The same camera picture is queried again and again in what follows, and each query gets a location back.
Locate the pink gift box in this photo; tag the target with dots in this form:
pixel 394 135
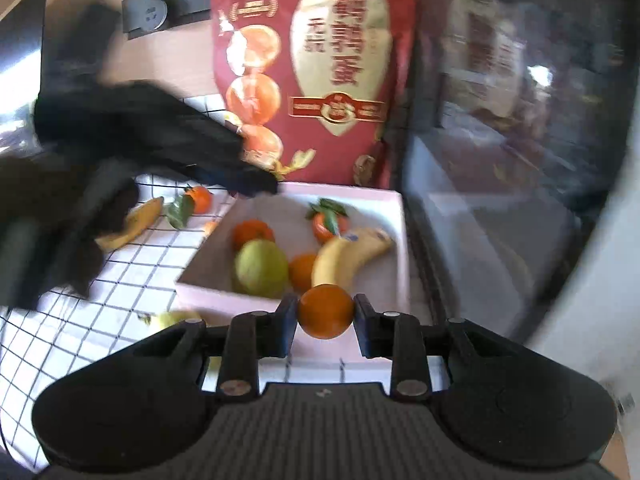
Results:
pixel 225 302

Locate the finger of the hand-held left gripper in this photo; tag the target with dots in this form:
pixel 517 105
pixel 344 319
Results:
pixel 215 155

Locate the black wall socket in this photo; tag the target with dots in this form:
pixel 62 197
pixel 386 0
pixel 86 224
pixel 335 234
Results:
pixel 150 12

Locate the dark monitor screen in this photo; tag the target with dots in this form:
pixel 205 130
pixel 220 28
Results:
pixel 20 60

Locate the person's left hand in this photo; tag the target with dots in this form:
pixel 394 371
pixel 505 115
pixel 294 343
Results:
pixel 117 210

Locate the white microwave oven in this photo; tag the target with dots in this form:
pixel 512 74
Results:
pixel 500 210

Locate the red snack bag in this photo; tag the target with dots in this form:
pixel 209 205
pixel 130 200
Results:
pixel 320 60

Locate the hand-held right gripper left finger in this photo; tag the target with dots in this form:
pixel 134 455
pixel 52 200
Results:
pixel 287 325

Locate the banana with blue sticker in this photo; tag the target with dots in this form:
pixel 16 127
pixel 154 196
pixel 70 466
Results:
pixel 345 255

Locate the tangerine with leaves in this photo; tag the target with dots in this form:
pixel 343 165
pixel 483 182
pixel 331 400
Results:
pixel 201 200
pixel 327 227

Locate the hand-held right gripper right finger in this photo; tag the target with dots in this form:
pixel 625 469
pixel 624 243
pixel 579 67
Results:
pixel 365 325

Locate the green pear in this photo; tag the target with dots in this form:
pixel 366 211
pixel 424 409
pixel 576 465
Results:
pixel 261 267
pixel 175 320

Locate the spotted banana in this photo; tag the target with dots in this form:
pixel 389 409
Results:
pixel 135 225

